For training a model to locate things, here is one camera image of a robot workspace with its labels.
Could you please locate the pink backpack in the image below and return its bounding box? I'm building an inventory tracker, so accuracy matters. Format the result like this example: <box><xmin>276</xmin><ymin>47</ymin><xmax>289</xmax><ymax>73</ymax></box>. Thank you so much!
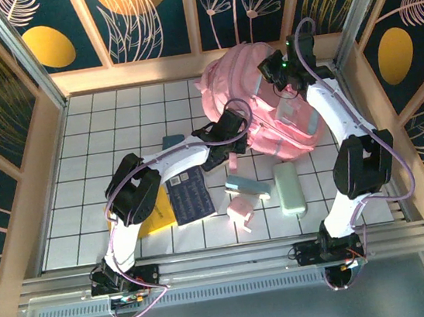
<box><xmin>188</xmin><ymin>33</ymin><xmax>330</xmax><ymax>174</ymax></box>

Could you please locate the small teal pouch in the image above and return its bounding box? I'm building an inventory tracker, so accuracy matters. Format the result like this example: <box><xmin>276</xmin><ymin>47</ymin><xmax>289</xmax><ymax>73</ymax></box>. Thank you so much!
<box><xmin>160</xmin><ymin>132</ymin><xmax>188</xmax><ymax>153</ymax></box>

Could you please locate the teal eraser block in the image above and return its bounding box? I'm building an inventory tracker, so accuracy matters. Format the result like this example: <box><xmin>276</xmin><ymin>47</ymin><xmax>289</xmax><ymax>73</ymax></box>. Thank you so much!
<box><xmin>222</xmin><ymin>170</ymin><xmax>273</xmax><ymax>206</ymax></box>

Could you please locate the dark blue book with barcode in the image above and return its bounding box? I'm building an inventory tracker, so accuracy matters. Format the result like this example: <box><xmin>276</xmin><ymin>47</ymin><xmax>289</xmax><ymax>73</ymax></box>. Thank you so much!
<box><xmin>160</xmin><ymin>161</ymin><xmax>219</xmax><ymax>228</ymax></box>

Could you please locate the small pink plastic box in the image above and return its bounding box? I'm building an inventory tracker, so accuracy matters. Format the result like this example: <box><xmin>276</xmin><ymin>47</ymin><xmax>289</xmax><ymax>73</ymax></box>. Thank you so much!
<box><xmin>224</xmin><ymin>195</ymin><xmax>258</xmax><ymax>238</ymax></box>

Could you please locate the mint green pencil case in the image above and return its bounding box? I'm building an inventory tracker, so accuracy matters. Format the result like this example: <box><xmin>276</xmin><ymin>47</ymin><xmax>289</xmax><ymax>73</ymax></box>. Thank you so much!
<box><xmin>271</xmin><ymin>158</ymin><xmax>309</xmax><ymax>219</ymax></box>

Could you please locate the yellow book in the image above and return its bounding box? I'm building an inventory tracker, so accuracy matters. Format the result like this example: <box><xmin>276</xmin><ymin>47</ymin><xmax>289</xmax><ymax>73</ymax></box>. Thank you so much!
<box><xmin>101</xmin><ymin>182</ymin><xmax>180</xmax><ymax>244</ymax></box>

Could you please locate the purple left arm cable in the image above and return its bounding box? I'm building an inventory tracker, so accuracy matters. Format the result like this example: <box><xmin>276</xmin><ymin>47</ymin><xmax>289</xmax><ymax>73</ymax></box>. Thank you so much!
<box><xmin>87</xmin><ymin>97</ymin><xmax>277</xmax><ymax>317</ymax></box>

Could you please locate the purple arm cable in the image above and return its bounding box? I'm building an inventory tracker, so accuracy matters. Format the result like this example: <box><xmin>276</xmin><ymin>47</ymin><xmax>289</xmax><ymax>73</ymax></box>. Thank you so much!
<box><xmin>292</xmin><ymin>5</ymin><xmax>424</xmax><ymax>292</ymax></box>
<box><xmin>87</xmin><ymin>97</ymin><xmax>277</xmax><ymax>317</ymax></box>

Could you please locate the aluminium corner post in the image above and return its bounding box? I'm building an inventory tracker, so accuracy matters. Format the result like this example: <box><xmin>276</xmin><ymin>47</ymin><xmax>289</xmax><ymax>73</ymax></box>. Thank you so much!
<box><xmin>0</xmin><ymin>0</ymin><xmax>70</xmax><ymax>118</ymax></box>
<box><xmin>326</xmin><ymin>0</ymin><xmax>408</xmax><ymax>69</ymax></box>

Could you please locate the aluminium front rail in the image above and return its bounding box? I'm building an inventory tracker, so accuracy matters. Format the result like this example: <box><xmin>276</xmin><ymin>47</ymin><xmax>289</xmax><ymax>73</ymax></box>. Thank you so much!
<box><xmin>14</xmin><ymin>221</ymin><xmax>424</xmax><ymax>310</ymax></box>

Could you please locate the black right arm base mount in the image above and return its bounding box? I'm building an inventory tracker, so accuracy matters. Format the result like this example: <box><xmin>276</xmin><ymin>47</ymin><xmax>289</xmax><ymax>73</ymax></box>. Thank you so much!
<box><xmin>291</xmin><ymin>233</ymin><xmax>369</xmax><ymax>274</ymax></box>

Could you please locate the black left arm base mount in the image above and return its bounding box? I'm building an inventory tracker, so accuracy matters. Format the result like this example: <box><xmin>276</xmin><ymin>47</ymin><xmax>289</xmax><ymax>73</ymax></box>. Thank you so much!
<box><xmin>88</xmin><ymin>260</ymin><xmax>165</xmax><ymax>312</ymax></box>

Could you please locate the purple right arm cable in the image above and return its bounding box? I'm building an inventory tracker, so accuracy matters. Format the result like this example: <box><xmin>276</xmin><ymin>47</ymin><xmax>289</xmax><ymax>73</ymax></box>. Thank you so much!
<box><xmin>292</xmin><ymin>5</ymin><xmax>424</xmax><ymax>292</ymax></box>

